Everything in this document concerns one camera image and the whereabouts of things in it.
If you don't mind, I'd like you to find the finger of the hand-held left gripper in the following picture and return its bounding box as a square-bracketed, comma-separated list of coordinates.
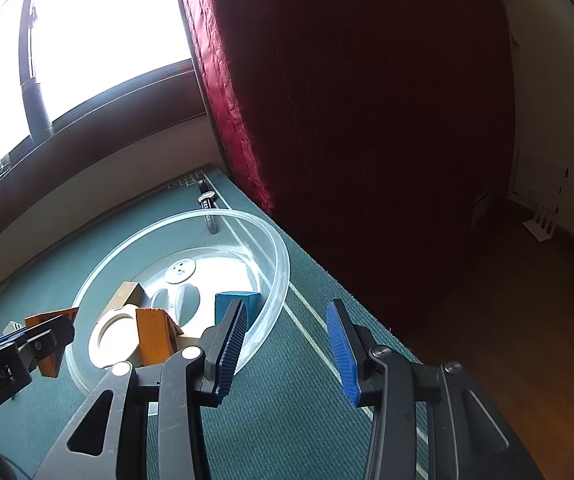
[14, 314, 77, 376]

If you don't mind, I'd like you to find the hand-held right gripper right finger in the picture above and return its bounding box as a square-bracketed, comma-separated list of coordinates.
[327, 299, 548, 480]

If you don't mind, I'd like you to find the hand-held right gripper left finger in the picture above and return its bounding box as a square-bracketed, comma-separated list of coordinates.
[34, 299, 249, 480]

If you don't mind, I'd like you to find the orange wedge block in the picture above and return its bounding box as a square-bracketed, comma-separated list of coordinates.
[24, 308, 80, 378]
[136, 307, 183, 367]

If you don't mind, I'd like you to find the blue block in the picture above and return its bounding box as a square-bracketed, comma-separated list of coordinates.
[214, 290, 260, 331]

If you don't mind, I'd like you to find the round white lid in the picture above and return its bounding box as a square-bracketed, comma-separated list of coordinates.
[87, 306, 143, 370]

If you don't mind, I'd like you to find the long plain wooden block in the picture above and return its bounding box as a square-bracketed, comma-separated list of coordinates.
[98, 281, 147, 323]

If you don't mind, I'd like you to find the clear plastic bowl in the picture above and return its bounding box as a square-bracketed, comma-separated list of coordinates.
[64, 208, 293, 413]

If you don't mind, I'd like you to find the black wristwatch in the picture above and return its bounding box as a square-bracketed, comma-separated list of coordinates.
[197, 177, 220, 233]

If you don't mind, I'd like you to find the black flask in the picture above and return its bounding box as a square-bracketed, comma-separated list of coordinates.
[20, 75, 57, 140]

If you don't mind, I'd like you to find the white rack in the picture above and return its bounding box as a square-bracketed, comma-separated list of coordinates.
[523, 207, 558, 243]

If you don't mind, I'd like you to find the red quilted cloth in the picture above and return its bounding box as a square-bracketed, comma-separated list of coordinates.
[172, 0, 522, 346]

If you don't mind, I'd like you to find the wooden window frame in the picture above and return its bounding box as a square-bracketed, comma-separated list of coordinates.
[0, 0, 218, 271]

